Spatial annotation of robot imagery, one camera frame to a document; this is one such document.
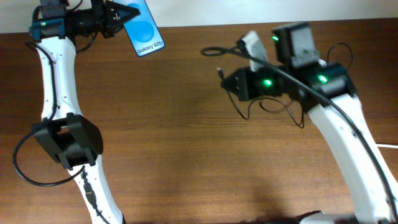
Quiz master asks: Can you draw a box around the blue Samsung Galaxy smartphone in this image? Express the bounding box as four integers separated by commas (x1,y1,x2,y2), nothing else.
115,0,165,57

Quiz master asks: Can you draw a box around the black USB charging cable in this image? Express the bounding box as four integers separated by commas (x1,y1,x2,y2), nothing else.
216,42,354,129

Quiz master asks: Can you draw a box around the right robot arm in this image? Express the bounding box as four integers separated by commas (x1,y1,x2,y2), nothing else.
221,22,397,223

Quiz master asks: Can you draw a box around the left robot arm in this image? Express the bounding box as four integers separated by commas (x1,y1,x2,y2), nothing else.
29,0,140,223

